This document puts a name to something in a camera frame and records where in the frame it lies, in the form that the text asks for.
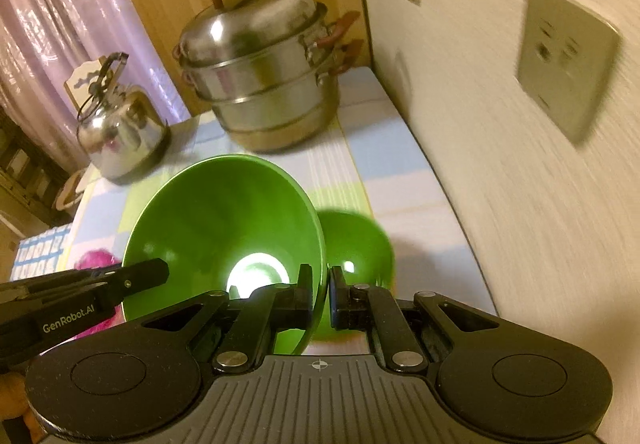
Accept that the blue white checkered bedding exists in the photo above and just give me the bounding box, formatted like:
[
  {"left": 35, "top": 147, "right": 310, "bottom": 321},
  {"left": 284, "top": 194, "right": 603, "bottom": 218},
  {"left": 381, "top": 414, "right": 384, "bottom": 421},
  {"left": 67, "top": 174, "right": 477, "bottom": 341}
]
[{"left": 10, "top": 224, "right": 72, "bottom": 282}]

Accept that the green bowl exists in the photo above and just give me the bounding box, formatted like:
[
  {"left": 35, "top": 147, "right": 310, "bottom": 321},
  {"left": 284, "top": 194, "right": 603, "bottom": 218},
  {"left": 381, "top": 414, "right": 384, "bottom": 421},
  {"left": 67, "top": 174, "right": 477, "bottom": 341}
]
[
  {"left": 124, "top": 155, "right": 326, "bottom": 326},
  {"left": 314, "top": 209, "right": 396, "bottom": 344}
]

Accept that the stainless steel kettle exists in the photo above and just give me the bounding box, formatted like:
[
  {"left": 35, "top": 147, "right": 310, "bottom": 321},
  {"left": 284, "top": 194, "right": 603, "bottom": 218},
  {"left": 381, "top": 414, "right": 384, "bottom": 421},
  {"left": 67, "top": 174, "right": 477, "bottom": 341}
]
[{"left": 76, "top": 52, "right": 171, "bottom": 184}]

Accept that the single wall socket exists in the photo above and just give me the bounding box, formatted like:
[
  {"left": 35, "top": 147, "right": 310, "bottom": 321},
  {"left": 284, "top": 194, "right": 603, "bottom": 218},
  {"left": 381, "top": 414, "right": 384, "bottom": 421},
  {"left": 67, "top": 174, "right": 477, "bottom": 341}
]
[{"left": 516, "top": 0, "right": 620, "bottom": 144}]

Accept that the purple curtain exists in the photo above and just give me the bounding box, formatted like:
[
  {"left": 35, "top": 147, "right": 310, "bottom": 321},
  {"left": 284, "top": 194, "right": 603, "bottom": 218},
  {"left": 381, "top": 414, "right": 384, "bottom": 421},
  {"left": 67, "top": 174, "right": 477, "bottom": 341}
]
[{"left": 1, "top": 0, "right": 190, "bottom": 172}]

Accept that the purple glass plate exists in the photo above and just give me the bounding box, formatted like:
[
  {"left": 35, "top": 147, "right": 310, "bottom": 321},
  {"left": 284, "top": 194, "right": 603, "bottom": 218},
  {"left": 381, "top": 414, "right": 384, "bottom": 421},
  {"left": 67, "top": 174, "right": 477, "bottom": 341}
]
[{"left": 72, "top": 247, "right": 126, "bottom": 340}]

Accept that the stainless steel steamer pot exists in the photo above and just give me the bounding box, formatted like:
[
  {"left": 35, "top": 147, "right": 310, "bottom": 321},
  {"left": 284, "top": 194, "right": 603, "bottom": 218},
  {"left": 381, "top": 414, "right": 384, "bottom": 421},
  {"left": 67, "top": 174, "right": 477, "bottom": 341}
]
[{"left": 172, "top": 0, "right": 363, "bottom": 153}]

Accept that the checkered tablecloth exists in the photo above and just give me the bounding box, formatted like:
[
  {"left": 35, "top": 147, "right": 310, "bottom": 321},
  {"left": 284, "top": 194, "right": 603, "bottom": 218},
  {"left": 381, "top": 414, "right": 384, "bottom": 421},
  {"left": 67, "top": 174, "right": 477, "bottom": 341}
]
[{"left": 56, "top": 67, "right": 496, "bottom": 313}]

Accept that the dark folding rack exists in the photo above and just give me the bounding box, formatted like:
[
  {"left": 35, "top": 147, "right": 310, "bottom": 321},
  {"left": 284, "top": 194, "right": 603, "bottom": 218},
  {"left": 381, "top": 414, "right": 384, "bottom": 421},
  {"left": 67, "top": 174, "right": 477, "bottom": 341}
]
[{"left": 1, "top": 111, "right": 72, "bottom": 227}]

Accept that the person's left hand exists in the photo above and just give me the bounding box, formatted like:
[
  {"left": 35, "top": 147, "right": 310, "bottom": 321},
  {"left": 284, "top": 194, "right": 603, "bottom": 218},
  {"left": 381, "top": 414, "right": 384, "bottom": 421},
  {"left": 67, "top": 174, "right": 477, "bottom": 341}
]
[{"left": 0, "top": 372, "right": 46, "bottom": 443}]

